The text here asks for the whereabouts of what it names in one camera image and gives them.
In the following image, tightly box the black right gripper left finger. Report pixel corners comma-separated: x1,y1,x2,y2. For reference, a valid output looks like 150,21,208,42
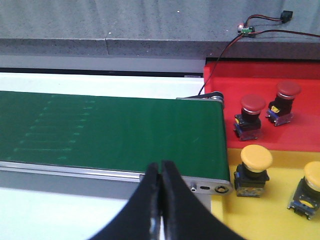
91,163,160,240

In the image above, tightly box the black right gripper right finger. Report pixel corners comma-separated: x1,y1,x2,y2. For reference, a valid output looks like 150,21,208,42
161,160,243,240

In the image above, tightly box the yellow mushroom push button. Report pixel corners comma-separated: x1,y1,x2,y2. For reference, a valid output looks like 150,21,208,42
287,161,320,220
233,144,273,198

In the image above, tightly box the red mushroom push button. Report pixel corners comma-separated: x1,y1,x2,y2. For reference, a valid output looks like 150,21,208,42
265,80,302,127
234,94,266,141

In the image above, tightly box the yellow plastic tray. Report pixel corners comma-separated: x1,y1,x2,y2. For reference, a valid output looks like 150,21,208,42
211,150,320,240

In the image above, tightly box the green conveyor belt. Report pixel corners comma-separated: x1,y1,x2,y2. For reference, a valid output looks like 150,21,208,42
0,90,231,182

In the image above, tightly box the red plastic tray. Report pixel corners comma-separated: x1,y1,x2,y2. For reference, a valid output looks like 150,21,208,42
203,61,320,152

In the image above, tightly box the small green circuit board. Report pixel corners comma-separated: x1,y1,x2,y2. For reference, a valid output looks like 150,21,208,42
237,24,255,37

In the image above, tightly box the grey stone counter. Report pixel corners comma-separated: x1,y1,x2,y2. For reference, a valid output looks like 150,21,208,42
0,0,320,59

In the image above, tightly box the black connector plug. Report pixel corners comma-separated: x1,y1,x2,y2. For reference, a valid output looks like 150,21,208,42
280,10,293,24

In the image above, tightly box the aluminium conveyor frame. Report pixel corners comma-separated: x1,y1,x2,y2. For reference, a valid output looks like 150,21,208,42
0,91,235,208

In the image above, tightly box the red and black wire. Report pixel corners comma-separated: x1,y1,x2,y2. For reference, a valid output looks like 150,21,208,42
197,14,320,96

